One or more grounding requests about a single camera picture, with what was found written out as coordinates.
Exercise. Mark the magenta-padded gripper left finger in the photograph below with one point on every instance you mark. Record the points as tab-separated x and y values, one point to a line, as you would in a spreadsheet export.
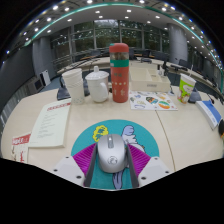
83	158

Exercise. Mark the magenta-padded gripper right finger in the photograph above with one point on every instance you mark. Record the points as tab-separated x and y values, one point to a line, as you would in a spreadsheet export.
140	160

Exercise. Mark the silver grey computer mouse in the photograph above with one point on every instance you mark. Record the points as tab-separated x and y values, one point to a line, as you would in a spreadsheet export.
111	153

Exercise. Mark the round teal cartoon mouse pad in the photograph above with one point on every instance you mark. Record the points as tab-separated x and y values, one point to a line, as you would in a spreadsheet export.
111	128

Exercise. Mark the white printed paper sheet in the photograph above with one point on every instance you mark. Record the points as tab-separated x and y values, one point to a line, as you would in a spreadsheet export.
51	123

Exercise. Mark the colourful sticker sheet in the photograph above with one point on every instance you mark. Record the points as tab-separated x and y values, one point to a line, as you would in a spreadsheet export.
153	100

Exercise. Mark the red and white leaflet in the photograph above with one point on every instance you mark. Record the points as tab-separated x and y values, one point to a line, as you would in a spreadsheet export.
20	146

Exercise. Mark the dark gooseneck conference microphone unit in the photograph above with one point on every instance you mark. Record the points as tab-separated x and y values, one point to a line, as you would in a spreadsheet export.
195	96
62	93

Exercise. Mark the stack of white paper cups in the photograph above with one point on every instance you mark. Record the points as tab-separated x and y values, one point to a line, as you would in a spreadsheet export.
75	88

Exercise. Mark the white lidded ceramic mug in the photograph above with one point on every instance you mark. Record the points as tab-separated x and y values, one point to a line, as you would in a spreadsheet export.
97	86

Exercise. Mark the cream cardboard box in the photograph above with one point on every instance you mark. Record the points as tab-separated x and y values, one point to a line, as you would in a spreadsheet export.
150	83

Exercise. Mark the red bottle with green band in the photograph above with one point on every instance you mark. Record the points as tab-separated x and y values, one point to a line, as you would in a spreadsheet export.
119	80

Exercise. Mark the green printed paper drink cup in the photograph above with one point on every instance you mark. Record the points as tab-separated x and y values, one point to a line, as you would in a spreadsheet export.
185	88

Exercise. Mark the blue and white book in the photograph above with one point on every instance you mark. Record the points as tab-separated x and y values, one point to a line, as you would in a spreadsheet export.
210	111

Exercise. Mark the grey floor cabinet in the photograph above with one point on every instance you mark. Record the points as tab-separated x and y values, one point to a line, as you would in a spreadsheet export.
36	86

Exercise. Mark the white floor appliance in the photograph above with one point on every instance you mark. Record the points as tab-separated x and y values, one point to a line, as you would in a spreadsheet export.
45	77

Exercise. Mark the long curved conference desk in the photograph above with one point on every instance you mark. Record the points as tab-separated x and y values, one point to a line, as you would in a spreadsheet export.
101	61

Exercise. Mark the group of dark office chairs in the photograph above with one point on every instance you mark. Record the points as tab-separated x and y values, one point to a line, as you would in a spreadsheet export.
160	55

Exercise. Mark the group of ceiling lights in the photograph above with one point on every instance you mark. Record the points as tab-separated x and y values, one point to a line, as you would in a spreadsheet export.
99	11

